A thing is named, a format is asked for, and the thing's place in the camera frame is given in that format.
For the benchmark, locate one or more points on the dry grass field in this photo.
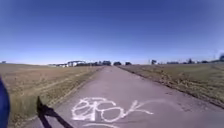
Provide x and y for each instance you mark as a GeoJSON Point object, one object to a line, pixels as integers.
{"type": "Point", "coordinates": [186, 78]}
{"type": "Point", "coordinates": [30, 83]}

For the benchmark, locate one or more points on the row of dark trees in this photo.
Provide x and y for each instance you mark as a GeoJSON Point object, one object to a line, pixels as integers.
{"type": "Point", "coordinates": [95, 63]}

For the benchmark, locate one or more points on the tree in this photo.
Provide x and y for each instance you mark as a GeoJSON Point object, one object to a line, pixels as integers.
{"type": "Point", "coordinates": [153, 62]}
{"type": "Point", "coordinates": [128, 63]}
{"type": "Point", "coordinates": [117, 63]}

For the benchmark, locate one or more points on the white painted bicycle marking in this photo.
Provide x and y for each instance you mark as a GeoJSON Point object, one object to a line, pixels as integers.
{"type": "Point", "coordinates": [100, 110]}

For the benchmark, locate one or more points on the white building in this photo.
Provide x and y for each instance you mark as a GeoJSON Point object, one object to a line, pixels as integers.
{"type": "Point", "coordinates": [75, 63]}

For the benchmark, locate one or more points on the grey asphalt path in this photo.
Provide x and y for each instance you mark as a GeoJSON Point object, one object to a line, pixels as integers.
{"type": "Point", "coordinates": [116, 85]}

